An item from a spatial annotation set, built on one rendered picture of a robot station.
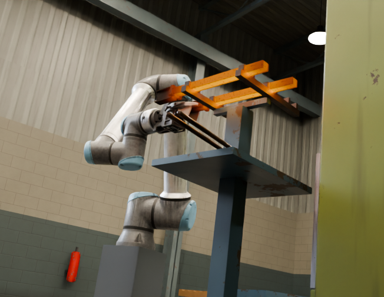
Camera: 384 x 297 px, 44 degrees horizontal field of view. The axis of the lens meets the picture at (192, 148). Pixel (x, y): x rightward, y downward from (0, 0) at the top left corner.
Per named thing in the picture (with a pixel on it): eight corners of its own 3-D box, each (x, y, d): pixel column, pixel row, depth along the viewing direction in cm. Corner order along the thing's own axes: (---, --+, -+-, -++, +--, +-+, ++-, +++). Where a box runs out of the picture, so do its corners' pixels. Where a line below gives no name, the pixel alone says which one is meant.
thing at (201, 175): (151, 165, 139) (152, 159, 140) (234, 199, 166) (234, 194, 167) (232, 154, 119) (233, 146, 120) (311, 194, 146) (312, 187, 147)
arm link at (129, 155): (118, 171, 184) (123, 141, 188) (146, 172, 181) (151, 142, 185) (108, 164, 176) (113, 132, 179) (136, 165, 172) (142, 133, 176)
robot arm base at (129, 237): (107, 244, 227) (111, 224, 230) (132, 251, 242) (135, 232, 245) (138, 246, 217) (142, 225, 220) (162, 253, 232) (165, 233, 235)
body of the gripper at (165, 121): (187, 131, 169) (163, 136, 177) (190, 109, 172) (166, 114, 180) (172, 123, 164) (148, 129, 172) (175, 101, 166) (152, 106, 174)
